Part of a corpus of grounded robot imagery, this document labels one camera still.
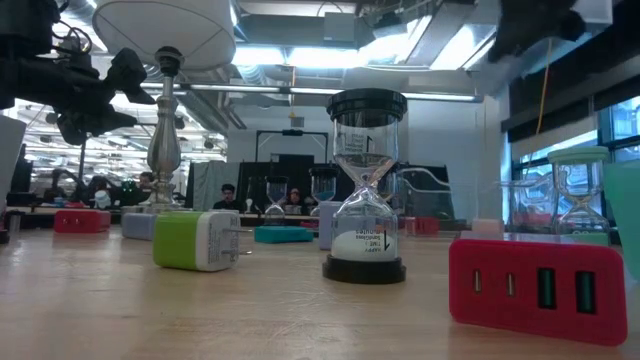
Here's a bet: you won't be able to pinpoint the wooden desk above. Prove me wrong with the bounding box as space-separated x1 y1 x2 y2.
238 213 321 224

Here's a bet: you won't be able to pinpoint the black gantry frame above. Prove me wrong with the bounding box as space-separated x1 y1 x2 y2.
255 129 330 164

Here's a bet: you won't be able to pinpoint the clear plastic bin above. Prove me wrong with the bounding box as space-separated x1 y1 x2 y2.
403 167 557 236

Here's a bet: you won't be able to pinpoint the black aluminium table frame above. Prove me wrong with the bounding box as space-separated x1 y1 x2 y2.
0 209 624 247

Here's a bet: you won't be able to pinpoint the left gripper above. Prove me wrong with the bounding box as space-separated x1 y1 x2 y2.
14 47 156 145

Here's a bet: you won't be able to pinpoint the grey ceiling box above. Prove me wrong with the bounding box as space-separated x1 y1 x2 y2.
323 11 357 44

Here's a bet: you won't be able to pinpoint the large red USB charging hub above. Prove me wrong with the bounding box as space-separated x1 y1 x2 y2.
448 230 629 348

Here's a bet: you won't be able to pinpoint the green and white plug charger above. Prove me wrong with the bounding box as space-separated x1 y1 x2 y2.
152 209 254 273

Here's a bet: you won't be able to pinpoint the black hourglass dark blue sand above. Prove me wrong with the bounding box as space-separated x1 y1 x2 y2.
264 175 290 227

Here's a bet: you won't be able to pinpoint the black partition panels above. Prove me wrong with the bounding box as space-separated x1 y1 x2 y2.
235 153 362 207

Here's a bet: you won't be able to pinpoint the pink charger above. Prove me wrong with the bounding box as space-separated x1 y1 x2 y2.
472 218 504 236

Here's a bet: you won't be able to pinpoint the teal charger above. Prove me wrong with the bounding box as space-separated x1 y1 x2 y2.
253 225 315 245

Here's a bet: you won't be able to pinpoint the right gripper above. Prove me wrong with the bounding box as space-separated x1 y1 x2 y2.
487 0 587 64

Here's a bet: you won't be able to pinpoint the yellow hanging cord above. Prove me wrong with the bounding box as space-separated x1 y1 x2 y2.
535 39 554 136

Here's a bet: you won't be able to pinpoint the grey cloth panel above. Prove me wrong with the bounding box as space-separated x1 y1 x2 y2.
185 160 241 211

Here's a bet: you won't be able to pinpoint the window with black frame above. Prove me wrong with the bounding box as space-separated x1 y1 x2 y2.
509 94 640 226

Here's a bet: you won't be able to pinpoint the long ceiling light bar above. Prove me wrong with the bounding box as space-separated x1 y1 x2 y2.
139 82 484 104

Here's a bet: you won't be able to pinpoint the mint green hourglass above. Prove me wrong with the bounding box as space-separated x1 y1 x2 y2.
547 146 612 247

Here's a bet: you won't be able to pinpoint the black camera stand frame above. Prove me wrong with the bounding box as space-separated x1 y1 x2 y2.
77 134 89 182

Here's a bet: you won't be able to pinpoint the grey plastic bin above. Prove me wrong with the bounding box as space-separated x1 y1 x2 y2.
0 114 28 204

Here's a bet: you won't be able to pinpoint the silver lamp with white shade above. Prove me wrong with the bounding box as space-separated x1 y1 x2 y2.
91 0 237 217

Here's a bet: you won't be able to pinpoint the black robot with green lights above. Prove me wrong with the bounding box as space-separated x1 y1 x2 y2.
117 178 141 207

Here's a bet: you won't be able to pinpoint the black hourglass light blue sand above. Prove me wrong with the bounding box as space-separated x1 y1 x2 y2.
308 166 339 219

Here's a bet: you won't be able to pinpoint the large black hourglass white sand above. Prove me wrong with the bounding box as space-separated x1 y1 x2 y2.
322 88 408 286

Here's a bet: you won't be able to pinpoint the silver air duct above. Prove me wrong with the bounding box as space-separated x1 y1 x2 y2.
429 0 614 79

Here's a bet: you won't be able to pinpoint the lavender USB charging hub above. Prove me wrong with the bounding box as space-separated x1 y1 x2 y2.
121 212 157 242

